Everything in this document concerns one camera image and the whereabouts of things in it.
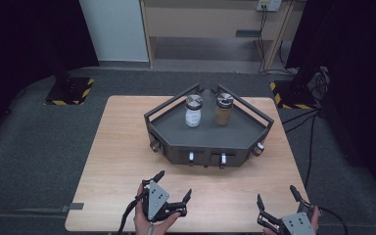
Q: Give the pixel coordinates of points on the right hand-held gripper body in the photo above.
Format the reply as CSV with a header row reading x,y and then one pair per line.
x,y
295,225

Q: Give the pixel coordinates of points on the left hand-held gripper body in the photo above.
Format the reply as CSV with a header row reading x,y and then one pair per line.
x,y
158,199

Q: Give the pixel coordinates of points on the black corner shelf rack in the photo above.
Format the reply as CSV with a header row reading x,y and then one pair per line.
x,y
209,133

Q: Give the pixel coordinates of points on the white spice jar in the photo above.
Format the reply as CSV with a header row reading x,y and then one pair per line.
x,y
193,114

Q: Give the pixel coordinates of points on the brown spice jar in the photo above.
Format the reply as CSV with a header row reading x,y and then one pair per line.
x,y
224,112

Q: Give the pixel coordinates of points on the person's right hand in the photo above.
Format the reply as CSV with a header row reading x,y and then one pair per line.
x,y
315,220

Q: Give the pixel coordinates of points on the person's left hand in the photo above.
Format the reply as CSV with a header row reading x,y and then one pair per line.
x,y
142,222

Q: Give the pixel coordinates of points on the grey tape strip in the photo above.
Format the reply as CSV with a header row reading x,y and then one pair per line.
x,y
73,206

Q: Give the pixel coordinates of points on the striped-edge black stand base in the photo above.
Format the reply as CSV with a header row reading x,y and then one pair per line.
x,y
292,96
68,93

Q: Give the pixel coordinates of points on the dark curtain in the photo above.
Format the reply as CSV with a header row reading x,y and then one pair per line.
x,y
362,81
29,39

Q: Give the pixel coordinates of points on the wooden shelf frame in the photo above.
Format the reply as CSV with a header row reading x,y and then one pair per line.
x,y
147,32

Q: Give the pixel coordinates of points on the white wall panel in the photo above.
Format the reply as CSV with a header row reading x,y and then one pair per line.
x,y
114,29

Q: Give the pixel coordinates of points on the white wall socket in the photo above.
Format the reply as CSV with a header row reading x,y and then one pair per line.
x,y
269,4

